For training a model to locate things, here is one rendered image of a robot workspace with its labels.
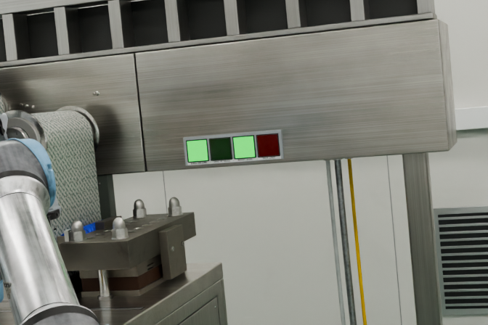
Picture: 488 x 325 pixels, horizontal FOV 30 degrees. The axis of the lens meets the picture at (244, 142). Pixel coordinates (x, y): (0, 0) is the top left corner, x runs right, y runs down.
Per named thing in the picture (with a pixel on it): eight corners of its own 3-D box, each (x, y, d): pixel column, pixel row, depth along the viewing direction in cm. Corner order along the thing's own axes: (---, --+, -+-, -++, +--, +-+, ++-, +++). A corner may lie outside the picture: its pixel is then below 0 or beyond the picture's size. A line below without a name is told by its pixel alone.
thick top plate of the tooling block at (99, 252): (62, 271, 195) (59, 243, 195) (138, 238, 233) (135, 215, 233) (130, 268, 190) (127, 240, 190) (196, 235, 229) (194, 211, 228)
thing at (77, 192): (52, 244, 200) (43, 162, 200) (100, 227, 223) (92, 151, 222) (54, 244, 200) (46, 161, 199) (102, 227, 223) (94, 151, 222)
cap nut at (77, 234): (66, 242, 196) (64, 221, 195) (75, 239, 199) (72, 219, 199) (82, 241, 195) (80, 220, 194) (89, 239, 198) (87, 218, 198)
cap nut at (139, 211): (130, 218, 227) (128, 200, 227) (136, 215, 231) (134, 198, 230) (144, 217, 226) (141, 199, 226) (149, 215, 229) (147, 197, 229)
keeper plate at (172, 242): (163, 279, 206) (158, 231, 206) (179, 270, 216) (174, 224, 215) (173, 279, 206) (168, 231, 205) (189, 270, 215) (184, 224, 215)
